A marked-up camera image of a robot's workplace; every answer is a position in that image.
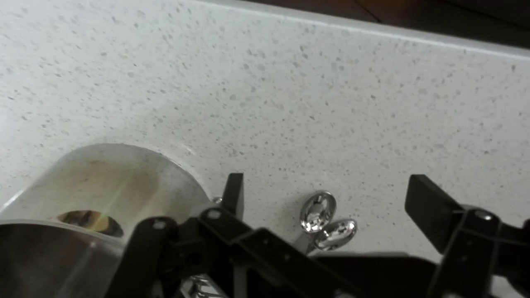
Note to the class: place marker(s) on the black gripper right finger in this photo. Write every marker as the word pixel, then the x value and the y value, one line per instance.
pixel 436 213

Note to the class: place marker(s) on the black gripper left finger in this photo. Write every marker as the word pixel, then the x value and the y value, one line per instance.
pixel 233 251

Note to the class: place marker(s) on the silver metal pot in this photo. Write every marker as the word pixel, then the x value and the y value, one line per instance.
pixel 105 188

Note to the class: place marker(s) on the silver metal spoon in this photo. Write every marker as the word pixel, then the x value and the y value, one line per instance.
pixel 319 213
pixel 335 234

